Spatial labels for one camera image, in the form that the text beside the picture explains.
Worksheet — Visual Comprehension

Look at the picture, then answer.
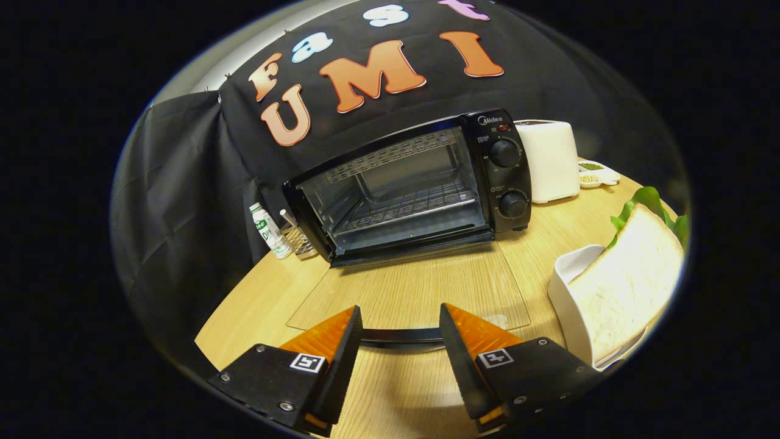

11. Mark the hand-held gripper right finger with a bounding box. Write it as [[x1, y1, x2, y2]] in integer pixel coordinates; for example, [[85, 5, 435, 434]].
[[439, 302, 601, 435]]

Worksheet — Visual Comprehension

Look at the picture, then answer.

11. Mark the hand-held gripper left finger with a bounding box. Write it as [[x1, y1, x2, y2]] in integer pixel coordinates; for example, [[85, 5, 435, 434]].
[[208, 305, 364, 438]]

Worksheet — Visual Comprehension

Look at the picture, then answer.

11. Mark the white bread slice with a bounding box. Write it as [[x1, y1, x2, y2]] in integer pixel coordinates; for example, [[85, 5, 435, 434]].
[[567, 202, 685, 365]]

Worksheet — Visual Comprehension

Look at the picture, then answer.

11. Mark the black toaster oven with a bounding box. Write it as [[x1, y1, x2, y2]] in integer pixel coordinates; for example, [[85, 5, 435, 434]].
[[282, 109, 532, 351]]

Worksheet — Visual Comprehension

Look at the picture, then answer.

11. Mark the white plastic food holder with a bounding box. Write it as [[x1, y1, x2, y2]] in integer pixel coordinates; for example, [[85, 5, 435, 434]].
[[547, 244, 650, 371]]

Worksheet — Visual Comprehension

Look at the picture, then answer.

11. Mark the white pop-up toaster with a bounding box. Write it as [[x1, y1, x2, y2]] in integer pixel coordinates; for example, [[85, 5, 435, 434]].
[[515, 120, 581, 205]]

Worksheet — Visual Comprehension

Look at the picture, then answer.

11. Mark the white bottle green label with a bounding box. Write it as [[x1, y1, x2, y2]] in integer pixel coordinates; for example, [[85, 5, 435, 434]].
[[249, 202, 293, 260]]

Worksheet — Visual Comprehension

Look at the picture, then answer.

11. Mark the white divided bean dish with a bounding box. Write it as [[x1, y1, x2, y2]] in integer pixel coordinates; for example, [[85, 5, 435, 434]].
[[578, 160, 621, 188]]

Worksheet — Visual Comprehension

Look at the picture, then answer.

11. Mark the metal wire basket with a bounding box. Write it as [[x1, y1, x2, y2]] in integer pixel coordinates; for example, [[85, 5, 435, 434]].
[[279, 209, 317, 258]]

